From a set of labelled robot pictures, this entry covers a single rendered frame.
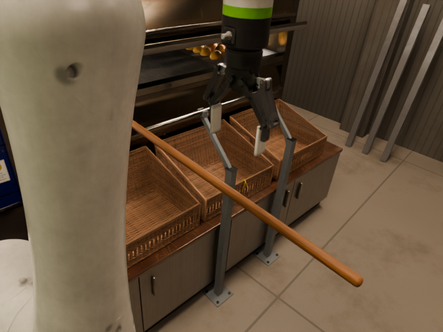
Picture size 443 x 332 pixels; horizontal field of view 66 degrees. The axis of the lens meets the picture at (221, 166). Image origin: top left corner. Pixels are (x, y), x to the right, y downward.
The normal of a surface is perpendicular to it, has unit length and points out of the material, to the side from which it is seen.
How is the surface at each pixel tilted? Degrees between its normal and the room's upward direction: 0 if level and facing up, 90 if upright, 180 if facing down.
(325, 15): 90
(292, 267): 0
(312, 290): 0
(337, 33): 90
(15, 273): 2
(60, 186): 87
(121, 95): 97
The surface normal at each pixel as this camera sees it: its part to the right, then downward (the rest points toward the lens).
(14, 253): 0.16, -0.90
